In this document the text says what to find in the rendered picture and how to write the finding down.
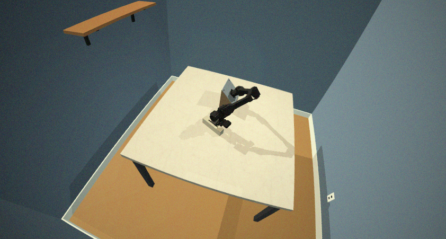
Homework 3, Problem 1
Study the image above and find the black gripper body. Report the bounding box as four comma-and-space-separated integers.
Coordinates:
210, 110, 231, 128

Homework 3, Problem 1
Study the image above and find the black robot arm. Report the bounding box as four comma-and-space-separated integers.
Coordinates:
210, 85, 261, 126

